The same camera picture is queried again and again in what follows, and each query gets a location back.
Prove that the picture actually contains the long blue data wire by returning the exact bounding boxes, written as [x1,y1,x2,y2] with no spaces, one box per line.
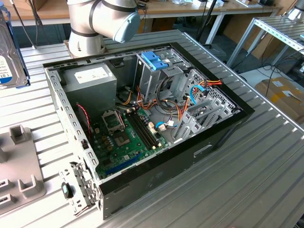
[189,84,208,105]

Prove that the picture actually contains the orange yellow power wire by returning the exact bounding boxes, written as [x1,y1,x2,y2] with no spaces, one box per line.
[198,79,223,87]

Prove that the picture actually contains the hard disk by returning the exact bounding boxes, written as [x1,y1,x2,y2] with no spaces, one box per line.
[0,4,31,90]

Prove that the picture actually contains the grey metal disk bay cage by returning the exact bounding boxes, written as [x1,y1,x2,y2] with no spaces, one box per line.
[173,68,240,144]

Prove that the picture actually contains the beige board connector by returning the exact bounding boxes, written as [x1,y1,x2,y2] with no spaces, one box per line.
[147,122,159,136]

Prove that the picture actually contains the black RAM slot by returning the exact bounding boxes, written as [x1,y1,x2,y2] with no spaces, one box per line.
[135,111,159,145]
[132,112,157,147]
[129,113,155,149]
[126,114,153,151]

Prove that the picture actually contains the thin locking lever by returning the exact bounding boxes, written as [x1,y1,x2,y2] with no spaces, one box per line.
[119,112,127,130]

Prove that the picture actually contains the grey metal drive cage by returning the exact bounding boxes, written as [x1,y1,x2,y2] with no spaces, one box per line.
[133,45,190,102]

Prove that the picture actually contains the green motherboard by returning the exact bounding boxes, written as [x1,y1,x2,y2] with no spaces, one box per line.
[91,108,171,180]

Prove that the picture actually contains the dark chipset chip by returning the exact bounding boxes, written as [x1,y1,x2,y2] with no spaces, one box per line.
[113,133,131,147]

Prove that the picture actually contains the CPU socket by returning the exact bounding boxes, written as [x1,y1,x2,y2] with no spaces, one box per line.
[101,109,126,133]

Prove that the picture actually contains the metal socket cover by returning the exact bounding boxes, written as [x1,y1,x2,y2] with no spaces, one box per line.
[102,110,125,132]

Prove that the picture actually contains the blue plastic drive latch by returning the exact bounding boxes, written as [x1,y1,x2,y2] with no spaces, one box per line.
[141,51,171,71]

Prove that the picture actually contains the blue expansion slot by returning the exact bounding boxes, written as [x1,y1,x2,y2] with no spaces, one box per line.
[105,153,143,175]

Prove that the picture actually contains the black open PC case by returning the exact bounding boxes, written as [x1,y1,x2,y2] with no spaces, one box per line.
[42,42,256,220]

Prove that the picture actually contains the grey power supply unit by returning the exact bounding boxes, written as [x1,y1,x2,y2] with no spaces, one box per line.
[62,62,118,122]

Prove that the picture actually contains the long wooden desk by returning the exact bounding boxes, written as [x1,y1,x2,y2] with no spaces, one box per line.
[9,0,283,28]

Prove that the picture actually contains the black tripod stand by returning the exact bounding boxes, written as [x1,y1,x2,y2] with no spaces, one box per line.
[197,0,218,46]

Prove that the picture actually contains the black blue case latch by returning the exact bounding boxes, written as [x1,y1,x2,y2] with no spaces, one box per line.
[61,182,74,199]

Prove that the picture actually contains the brown cardboard sheet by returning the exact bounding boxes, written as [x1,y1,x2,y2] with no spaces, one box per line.
[223,14,285,60]

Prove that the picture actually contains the labelled cardboard box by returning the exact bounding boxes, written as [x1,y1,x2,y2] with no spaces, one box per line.
[254,77,304,124]

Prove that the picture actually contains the grey parts rack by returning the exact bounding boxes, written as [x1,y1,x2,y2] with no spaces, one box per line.
[0,124,46,216]

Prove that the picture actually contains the small metal tool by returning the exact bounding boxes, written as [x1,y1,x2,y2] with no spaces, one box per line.
[288,92,303,102]

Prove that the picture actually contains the metal slat side table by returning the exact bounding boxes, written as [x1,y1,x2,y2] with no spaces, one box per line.
[227,16,304,69]

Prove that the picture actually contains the orange black wire bundle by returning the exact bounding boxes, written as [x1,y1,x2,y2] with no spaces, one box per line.
[136,85,190,124]

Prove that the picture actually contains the short blue wire white plug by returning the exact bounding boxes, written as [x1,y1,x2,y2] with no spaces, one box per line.
[155,121,178,131]

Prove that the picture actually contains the yellow black wire bundle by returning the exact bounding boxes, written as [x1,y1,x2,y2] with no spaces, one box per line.
[117,86,133,105]

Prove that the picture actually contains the red black fan wire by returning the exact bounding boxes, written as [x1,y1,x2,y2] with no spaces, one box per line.
[76,102,92,136]

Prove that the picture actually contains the grey card retainer bracket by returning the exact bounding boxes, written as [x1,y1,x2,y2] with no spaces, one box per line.
[70,161,101,206]

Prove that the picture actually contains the black cable silver connector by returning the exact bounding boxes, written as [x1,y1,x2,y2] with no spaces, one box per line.
[10,0,45,49]

